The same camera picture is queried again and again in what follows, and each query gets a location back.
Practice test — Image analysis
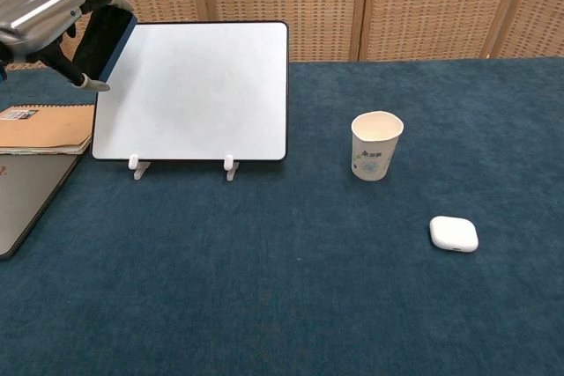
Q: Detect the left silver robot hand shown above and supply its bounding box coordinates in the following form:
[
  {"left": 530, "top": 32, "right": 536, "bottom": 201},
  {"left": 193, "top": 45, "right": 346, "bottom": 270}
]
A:
[{"left": 0, "top": 0, "right": 135, "bottom": 92}]

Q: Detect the blue felt whiteboard eraser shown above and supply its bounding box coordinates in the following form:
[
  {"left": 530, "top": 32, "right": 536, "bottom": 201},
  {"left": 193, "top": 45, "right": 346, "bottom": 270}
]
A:
[{"left": 71, "top": 3, "right": 138, "bottom": 85}]

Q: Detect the brown spiral notebook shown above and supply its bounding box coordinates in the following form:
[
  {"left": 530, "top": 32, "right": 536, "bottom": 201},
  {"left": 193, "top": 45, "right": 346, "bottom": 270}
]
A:
[{"left": 0, "top": 103, "right": 96, "bottom": 157}]

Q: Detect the grey laptop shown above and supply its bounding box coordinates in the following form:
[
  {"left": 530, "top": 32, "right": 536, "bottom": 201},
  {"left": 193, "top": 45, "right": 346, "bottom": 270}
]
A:
[{"left": 0, "top": 151, "right": 82, "bottom": 262}]

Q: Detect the white plastic board stand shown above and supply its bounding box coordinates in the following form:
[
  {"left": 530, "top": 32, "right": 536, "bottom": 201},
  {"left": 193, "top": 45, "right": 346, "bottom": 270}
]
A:
[{"left": 128, "top": 153, "right": 241, "bottom": 182}]

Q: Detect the woven folding screen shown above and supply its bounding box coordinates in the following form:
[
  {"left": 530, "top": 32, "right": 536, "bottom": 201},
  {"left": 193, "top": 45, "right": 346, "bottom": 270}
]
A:
[{"left": 0, "top": 0, "right": 564, "bottom": 71}]

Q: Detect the blue table cloth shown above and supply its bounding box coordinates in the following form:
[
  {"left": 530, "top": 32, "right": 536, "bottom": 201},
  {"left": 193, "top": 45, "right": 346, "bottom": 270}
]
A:
[{"left": 0, "top": 56, "right": 564, "bottom": 376}]

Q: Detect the white paper cup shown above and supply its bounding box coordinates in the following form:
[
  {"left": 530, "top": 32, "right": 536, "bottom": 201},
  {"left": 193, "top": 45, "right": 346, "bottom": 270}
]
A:
[{"left": 351, "top": 111, "right": 404, "bottom": 182}]

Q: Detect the white earbuds case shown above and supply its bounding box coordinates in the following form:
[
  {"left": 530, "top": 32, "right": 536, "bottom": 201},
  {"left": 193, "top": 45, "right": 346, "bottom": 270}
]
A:
[{"left": 428, "top": 216, "right": 479, "bottom": 254}]

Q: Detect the white board with black frame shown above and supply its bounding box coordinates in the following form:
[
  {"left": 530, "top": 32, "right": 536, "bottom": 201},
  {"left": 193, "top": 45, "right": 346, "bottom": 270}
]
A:
[{"left": 91, "top": 19, "right": 290, "bottom": 163}]

